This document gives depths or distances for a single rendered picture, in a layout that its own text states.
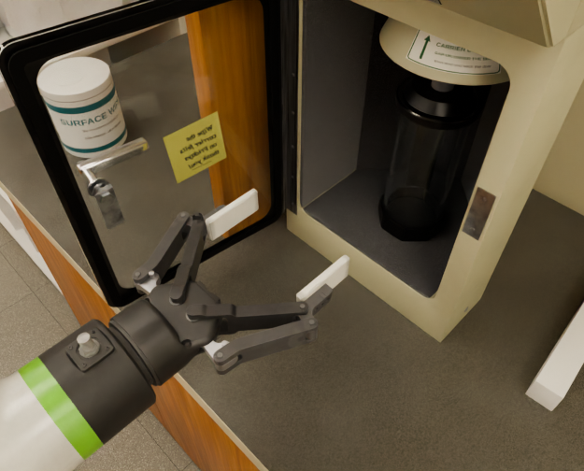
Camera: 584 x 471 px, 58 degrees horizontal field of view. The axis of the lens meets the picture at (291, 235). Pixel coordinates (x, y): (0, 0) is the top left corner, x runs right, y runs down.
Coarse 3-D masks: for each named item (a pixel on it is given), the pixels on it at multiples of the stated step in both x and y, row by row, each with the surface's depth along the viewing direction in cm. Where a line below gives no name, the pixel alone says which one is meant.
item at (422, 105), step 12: (408, 84) 66; (420, 84) 65; (432, 84) 64; (444, 84) 63; (456, 84) 65; (408, 96) 65; (420, 96) 63; (432, 96) 63; (444, 96) 63; (456, 96) 63; (468, 96) 63; (420, 108) 63; (432, 108) 63; (444, 108) 62; (456, 108) 63; (468, 108) 63
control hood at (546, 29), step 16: (448, 0) 42; (464, 0) 40; (480, 0) 39; (496, 0) 37; (512, 0) 36; (528, 0) 34; (544, 0) 34; (560, 0) 36; (576, 0) 38; (480, 16) 42; (496, 16) 40; (512, 16) 38; (528, 16) 37; (544, 16) 36; (560, 16) 37; (512, 32) 41; (528, 32) 39; (544, 32) 38; (560, 32) 39
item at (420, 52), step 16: (384, 32) 59; (400, 32) 56; (416, 32) 54; (384, 48) 58; (400, 48) 56; (416, 48) 54; (432, 48) 53; (448, 48) 53; (400, 64) 56; (416, 64) 55; (432, 64) 54; (448, 64) 53; (464, 64) 53; (480, 64) 53; (496, 64) 53; (448, 80) 54; (464, 80) 54; (480, 80) 54; (496, 80) 54
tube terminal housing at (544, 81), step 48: (384, 0) 52; (480, 48) 47; (528, 48) 44; (576, 48) 45; (528, 96) 46; (528, 144) 51; (528, 192) 63; (336, 240) 82; (480, 240) 60; (384, 288) 79; (480, 288) 76
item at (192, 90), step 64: (256, 0) 58; (64, 64) 49; (128, 64) 53; (192, 64) 58; (256, 64) 63; (64, 128) 53; (128, 128) 58; (192, 128) 63; (256, 128) 70; (128, 192) 63; (192, 192) 70; (128, 256) 70
